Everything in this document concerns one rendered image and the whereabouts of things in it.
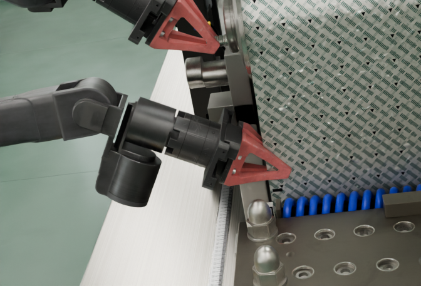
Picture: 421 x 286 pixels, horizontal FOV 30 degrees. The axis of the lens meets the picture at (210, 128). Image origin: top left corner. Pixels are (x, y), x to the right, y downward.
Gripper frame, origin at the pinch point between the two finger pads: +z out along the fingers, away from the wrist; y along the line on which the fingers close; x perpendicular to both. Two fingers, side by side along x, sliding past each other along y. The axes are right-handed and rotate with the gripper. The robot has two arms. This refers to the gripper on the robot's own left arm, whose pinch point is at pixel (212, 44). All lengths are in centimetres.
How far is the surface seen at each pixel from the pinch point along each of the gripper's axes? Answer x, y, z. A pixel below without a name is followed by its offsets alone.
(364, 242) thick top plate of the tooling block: -5.3, 16.1, 24.2
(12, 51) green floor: -213, -409, -59
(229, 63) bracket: -1.7, -2.0, 3.5
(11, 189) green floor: -173, -205, -12
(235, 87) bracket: -3.9, -2.0, 5.8
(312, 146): -2.7, 5.5, 16.2
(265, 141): -5.3, 5.4, 11.2
